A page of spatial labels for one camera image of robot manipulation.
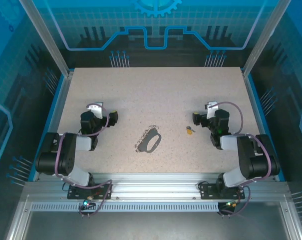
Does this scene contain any slotted grey cable duct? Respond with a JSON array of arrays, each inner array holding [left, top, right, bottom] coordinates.
[[30, 202, 220, 213]]

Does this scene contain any grey metal lower frame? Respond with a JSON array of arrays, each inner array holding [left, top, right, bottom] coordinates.
[[5, 194, 302, 240]]

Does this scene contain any aluminium frame post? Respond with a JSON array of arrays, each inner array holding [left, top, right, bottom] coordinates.
[[17, 0, 75, 77], [242, 0, 293, 77]]

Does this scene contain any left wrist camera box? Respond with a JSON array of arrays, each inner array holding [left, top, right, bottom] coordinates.
[[87, 101, 104, 118]]

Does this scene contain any aluminium table side rail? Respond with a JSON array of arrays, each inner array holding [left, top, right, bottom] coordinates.
[[32, 71, 74, 181], [242, 69, 288, 182]]

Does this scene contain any small lit connector board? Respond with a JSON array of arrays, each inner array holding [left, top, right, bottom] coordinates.
[[81, 197, 96, 210], [220, 199, 242, 210]]

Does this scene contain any aluminium mounting rail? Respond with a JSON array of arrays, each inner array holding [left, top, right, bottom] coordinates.
[[23, 172, 291, 202]]

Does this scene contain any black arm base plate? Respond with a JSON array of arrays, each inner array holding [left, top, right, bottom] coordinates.
[[67, 183, 113, 200], [200, 181, 246, 200]]

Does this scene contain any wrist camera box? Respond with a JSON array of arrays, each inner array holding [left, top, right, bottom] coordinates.
[[87, 101, 104, 118], [204, 101, 219, 120]]

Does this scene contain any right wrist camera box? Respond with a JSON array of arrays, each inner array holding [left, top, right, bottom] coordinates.
[[204, 101, 219, 120]]

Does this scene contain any black carabiner with key rings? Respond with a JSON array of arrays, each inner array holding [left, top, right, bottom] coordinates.
[[134, 124, 163, 154]]

